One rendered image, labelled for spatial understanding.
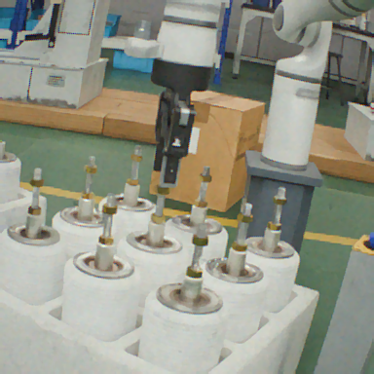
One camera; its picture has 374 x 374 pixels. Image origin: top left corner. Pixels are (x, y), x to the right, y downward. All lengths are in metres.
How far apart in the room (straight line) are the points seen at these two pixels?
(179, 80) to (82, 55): 2.05
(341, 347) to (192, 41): 0.44
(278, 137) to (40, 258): 0.57
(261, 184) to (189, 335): 0.56
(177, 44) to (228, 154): 1.13
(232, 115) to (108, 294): 1.19
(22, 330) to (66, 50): 2.14
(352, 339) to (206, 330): 0.23
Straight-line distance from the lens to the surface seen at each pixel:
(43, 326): 0.79
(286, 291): 0.94
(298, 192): 1.22
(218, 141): 1.90
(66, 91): 2.79
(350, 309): 0.84
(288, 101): 1.21
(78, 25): 2.82
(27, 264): 0.82
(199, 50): 0.80
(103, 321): 0.77
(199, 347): 0.72
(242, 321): 0.82
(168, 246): 0.88
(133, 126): 2.68
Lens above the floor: 0.56
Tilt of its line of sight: 15 degrees down
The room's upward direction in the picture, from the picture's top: 9 degrees clockwise
